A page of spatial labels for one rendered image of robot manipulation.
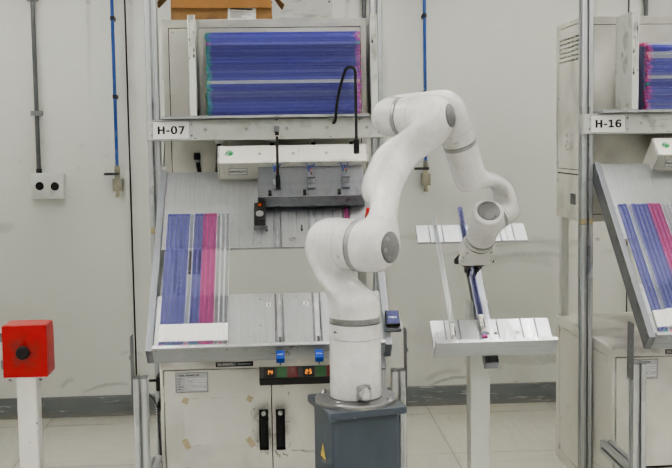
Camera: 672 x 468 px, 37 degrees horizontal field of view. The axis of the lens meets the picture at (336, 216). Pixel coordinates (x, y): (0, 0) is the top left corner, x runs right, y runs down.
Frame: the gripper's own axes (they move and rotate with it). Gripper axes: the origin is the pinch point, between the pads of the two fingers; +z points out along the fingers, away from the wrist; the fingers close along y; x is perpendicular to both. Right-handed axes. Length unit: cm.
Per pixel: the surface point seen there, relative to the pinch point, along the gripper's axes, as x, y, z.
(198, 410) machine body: 24, 84, 43
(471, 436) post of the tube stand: 40, 0, 31
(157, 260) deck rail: -10, 94, 7
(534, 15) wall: -189, -67, 89
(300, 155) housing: -48, 49, 6
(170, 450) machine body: 34, 93, 51
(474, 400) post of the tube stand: 31.6, -0.5, 24.2
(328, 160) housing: -45, 40, 6
